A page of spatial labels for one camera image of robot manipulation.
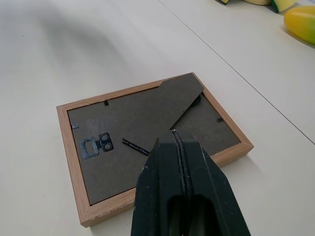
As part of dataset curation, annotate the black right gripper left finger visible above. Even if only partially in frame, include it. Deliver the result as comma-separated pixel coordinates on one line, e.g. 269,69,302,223
129,130,186,236

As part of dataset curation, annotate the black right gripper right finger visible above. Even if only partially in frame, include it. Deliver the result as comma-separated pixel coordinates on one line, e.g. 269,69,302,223
173,130,252,236

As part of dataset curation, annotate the wooden picture frame face down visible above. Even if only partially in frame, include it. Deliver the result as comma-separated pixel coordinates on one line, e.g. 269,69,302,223
56,72,254,225

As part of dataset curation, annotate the yellow mango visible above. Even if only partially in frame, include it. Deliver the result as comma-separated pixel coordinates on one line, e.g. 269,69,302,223
283,5,315,46

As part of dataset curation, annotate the yellow banana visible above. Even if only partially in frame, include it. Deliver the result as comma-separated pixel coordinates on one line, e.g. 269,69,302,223
242,0,272,6

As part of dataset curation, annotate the green yellow fruit slice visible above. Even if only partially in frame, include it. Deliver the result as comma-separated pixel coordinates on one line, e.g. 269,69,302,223
271,0,301,13

